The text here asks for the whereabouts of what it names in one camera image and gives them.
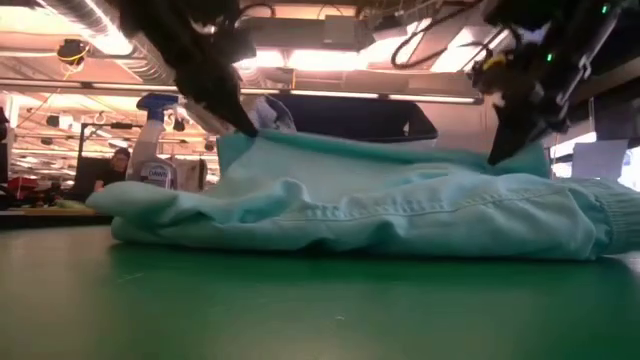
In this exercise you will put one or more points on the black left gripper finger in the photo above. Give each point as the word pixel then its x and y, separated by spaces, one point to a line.
pixel 220 100

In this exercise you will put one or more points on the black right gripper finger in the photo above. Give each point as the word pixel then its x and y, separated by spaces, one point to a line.
pixel 512 132

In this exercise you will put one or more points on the navy white-striped laundry basket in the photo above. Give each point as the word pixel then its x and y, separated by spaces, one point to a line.
pixel 350 117

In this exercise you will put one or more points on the teal shorts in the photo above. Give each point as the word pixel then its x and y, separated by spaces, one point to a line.
pixel 400 215

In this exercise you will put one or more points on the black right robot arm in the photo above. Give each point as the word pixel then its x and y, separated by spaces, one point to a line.
pixel 620 30

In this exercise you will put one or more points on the clear spray bottle blue trigger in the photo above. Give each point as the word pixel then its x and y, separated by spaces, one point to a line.
pixel 150 150

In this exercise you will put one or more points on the white paper sign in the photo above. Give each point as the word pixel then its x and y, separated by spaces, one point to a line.
pixel 600 160

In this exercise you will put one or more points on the bright ceiling light panel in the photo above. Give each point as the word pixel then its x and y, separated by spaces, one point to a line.
pixel 320 59

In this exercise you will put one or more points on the black ceiling-hung device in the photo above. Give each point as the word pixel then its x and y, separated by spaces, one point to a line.
pixel 72 51

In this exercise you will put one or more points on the person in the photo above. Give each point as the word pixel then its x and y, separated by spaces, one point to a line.
pixel 117 165

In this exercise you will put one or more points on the long overhead metal beam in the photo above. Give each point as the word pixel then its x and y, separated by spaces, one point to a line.
pixel 350 89

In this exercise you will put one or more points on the grey ceiling box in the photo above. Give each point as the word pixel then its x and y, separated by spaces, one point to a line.
pixel 340 30

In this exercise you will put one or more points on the dark background table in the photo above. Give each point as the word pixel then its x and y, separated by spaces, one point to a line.
pixel 50 220

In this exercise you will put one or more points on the green table mat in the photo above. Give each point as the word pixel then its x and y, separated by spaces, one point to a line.
pixel 300 310

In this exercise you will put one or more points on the silver ventilation duct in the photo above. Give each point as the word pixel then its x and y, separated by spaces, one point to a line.
pixel 110 35

